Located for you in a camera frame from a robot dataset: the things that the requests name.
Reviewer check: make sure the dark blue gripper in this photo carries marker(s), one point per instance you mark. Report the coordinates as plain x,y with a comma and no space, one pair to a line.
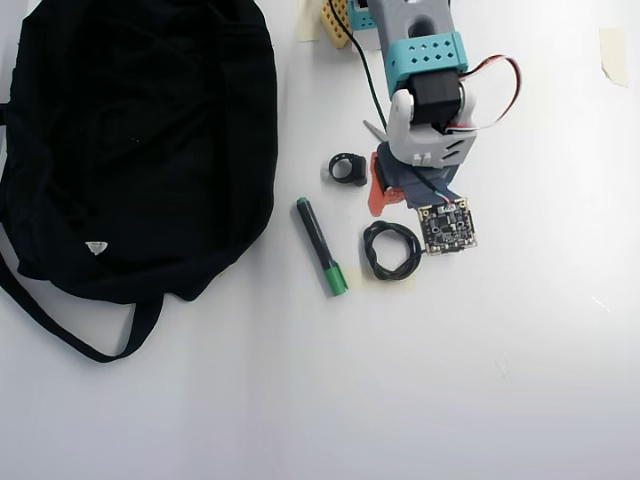
385,176

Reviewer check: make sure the yellow perforated robot base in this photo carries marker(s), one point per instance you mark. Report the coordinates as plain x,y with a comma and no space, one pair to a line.
336,25

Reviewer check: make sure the black fabric bag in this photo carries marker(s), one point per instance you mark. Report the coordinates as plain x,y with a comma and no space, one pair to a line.
140,150

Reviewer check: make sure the black marker with green cap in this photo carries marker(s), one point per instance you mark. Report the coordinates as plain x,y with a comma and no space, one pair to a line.
315,235

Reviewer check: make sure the long masking tape strip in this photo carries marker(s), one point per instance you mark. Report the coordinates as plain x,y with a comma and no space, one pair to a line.
357,277

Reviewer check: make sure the masking tape strip beside base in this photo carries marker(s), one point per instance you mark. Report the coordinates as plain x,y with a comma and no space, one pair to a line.
310,20

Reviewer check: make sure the torn masking tape piece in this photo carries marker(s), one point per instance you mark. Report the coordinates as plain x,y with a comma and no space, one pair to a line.
615,55

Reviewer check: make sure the bare camera circuit board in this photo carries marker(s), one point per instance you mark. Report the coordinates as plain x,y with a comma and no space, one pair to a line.
447,227

